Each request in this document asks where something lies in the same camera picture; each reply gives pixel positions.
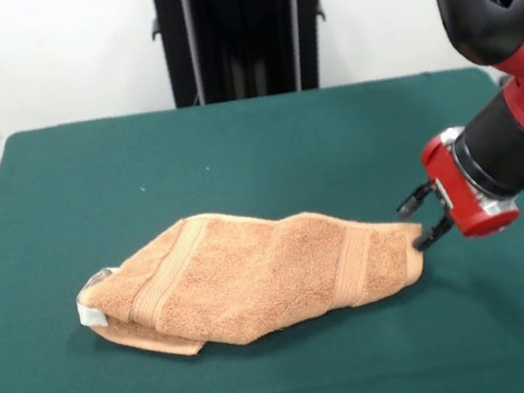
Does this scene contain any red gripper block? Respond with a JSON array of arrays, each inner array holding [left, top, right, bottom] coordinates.
[[384, 118, 524, 255]]

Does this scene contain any tan terry towel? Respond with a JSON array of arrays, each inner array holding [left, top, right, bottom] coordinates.
[[66, 179, 437, 372]]

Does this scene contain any dark green table cloth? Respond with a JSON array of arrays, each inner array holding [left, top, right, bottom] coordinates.
[[0, 50, 524, 393]]

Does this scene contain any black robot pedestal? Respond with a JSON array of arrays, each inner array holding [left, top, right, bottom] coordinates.
[[144, 0, 362, 113]]

